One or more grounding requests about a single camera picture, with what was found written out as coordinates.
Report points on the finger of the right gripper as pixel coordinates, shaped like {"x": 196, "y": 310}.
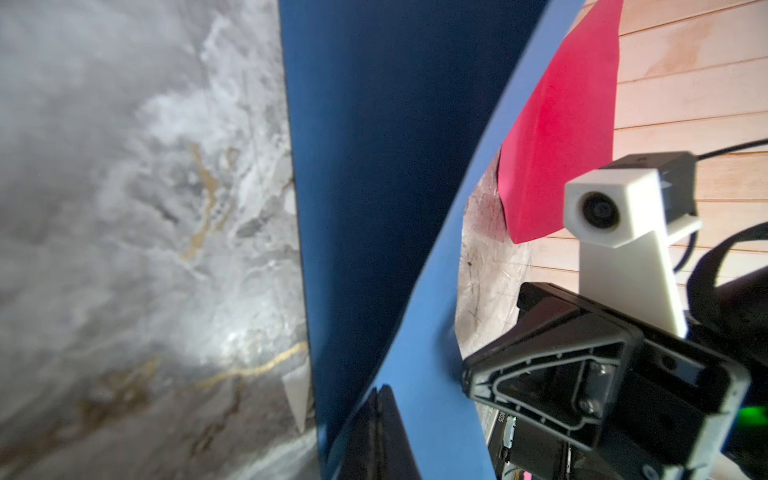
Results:
{"x": 560, "y": 368}

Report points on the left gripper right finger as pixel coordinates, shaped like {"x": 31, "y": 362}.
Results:
{"x": 394, "y": 456}

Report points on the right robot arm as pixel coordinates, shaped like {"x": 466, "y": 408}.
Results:
{"x": 729, "y": 319}

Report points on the blue paper sheet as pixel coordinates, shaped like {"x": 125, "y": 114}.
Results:
{"x": 396, "y": 109}

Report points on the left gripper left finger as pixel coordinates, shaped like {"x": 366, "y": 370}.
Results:
{"x": 360, "y": 460}

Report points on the pink rectangular paper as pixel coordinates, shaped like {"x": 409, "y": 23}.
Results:
{"x": 566, "y": 127}

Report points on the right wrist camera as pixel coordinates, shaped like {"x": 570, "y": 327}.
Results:
{"x": 626, "y": 215}

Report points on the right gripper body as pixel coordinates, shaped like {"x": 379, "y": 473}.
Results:
{"x": 676, "y": 404}

